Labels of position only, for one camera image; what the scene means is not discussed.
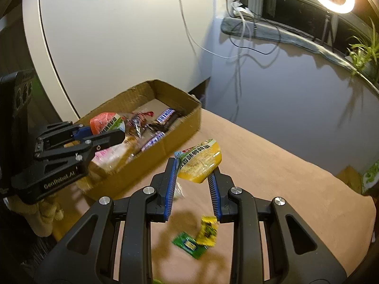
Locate potted spider plant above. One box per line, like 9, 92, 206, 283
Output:
347, 18, 378, 84

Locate yellow jelly pouch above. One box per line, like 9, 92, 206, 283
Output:
174, 139, 222, 183

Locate small green ball candy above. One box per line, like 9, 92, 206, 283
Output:
173, 182, 185, 200

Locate green snack bag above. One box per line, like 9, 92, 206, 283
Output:
362, 161, 379, 197

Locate yellow candy packet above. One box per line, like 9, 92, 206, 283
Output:
195, 216, 218, 248

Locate chocolate cake red-edged bag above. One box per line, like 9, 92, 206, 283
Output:
125, 111, 154, 145

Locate white power strip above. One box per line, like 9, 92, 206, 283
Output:
231, 1, 254, 18

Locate white cable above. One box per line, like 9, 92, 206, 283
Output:
173, 0, 247, 60

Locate cardboard box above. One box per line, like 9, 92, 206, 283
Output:
76, 80, 201, 200

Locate sliced bread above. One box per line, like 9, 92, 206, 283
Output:
89, 139, 142, 177

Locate green candy packet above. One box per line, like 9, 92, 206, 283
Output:
172, 232, 208, 260

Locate red green jelly cup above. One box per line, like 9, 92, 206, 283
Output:
89, 112, 126, 135

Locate Snickers bar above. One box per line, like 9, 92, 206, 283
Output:
155, 108, 180, 125

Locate black cable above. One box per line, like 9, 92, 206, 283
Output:
218, 0, 315, 55

